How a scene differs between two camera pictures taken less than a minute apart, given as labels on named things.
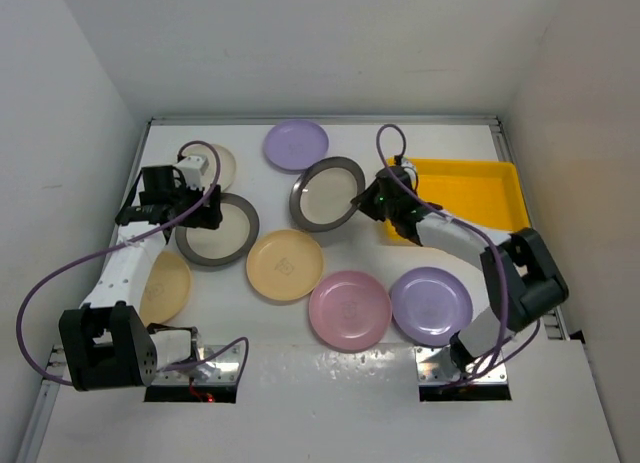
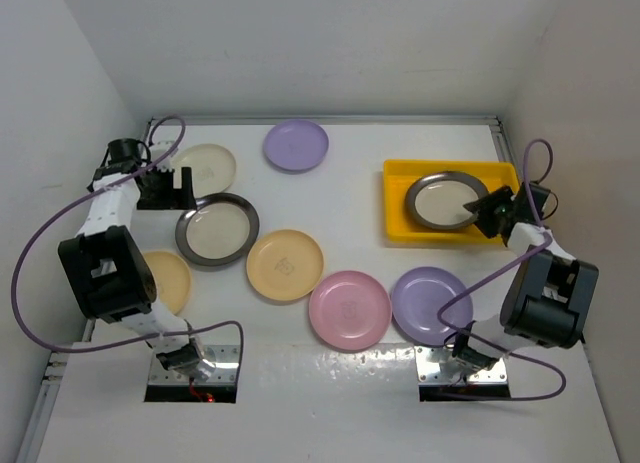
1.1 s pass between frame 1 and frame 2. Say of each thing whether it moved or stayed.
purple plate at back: stayed
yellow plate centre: stayed
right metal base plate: stayed
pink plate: stayed
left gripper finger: moved
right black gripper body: moved
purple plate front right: stayed
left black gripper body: moved
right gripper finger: moved
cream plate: stayed
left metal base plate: stayed
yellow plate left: stayed
